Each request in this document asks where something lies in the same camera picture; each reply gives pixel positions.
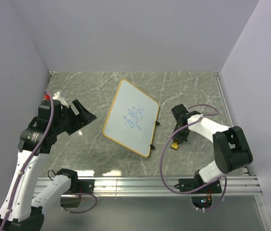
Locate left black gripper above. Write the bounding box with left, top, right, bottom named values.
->
left=53, top=99, right=96, bottom=135

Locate yellow whiteboard eraser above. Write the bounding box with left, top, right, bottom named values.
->
left=171, top=142, right=179, bottom=150

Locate yellow framed whiteboard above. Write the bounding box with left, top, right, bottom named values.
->
left=102, top=79, right=159, bottom=158

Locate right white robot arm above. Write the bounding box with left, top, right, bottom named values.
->
left=171, top=104, right=253, bottom=193

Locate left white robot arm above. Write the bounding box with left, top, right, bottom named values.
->
left=0, top=100, right=97, bottom=231

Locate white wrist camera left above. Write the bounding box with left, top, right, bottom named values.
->
left=52, top=90, right=69, bottom=107

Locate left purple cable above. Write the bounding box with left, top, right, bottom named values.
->
left=0, top=89, right=99, bottom=231

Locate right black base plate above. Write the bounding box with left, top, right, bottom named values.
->
left=174, top=179, right=222, bottom=194

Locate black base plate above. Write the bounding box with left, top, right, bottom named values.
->
left=174, top=179, right=222, bottom=194
left=72, top=179, right=95, bottom=194

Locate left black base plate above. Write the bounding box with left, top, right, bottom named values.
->
left=72, top=179, right=95, bottom=194

